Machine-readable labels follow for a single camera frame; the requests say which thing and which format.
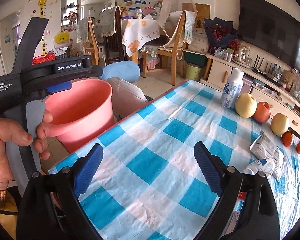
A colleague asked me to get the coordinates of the small yellow pear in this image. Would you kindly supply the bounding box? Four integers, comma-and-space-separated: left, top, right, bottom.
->
235, 93, 257, 118

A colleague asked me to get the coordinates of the dining table with cloth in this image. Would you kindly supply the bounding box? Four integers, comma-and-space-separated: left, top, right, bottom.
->
122, 18, 160, 63

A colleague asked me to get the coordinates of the electric kettle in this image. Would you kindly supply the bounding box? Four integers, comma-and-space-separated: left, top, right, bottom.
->
233, 45, 250, 67

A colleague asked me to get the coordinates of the dark flower bouquet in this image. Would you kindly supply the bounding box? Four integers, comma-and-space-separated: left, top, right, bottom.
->
203, 17, 238, 51

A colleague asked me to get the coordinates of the wifi router with antennas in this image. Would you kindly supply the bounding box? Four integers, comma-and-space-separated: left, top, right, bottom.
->
252, 55, 282, 82

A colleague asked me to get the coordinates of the large yellow pear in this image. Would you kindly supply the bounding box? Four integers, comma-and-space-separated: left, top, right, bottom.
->
270, 113, 290, 136

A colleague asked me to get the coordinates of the pink storage box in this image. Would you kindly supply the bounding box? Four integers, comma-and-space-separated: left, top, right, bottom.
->
241, 75, 253, 94

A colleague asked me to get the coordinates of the person's left hand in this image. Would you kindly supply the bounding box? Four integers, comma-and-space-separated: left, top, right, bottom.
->
0, 111, 53, 191

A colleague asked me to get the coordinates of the red apple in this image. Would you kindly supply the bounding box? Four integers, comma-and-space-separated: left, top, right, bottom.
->
253, 102, 271, 124

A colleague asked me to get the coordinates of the wooden chair with cloth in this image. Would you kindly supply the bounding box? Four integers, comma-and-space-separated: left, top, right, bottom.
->
140, 10, 196, 85

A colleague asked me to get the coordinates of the white printed foil packet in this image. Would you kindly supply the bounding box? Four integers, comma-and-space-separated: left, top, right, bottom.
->
250, 133, 285, 181

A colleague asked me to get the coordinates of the white blue plastic bottle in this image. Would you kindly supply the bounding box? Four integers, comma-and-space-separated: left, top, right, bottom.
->
220, 68, 244, 108

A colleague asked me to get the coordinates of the blue round stool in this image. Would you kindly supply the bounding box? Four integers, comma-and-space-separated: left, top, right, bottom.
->
100, 61, 140, 83

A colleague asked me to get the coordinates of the black flat television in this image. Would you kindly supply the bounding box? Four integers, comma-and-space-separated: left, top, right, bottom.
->
238, 0, 300, 72

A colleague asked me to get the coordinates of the giraffe height chart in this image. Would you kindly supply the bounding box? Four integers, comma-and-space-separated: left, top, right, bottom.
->
25, 0, 60, 57

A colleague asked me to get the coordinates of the blue white checkered tablecloth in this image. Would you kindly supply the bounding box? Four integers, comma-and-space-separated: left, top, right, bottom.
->
50, 81, 300, 239

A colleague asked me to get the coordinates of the cream TV cabinet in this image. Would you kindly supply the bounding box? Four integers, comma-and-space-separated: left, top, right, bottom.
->
200, 53, 300, 138

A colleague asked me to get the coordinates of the pink plastic trash bin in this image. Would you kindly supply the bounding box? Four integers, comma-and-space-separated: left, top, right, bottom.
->
45, 79, 114, 153

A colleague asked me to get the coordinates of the green waste bin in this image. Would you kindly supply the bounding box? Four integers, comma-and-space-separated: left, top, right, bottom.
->
185, 63, 204, 81

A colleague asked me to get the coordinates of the orange tangerine with leaf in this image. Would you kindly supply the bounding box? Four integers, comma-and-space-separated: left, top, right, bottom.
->
281, 131, 293, 147

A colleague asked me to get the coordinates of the white blue milk carton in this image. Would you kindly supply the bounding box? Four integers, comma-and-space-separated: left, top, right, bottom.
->
222, 192, 247, 236

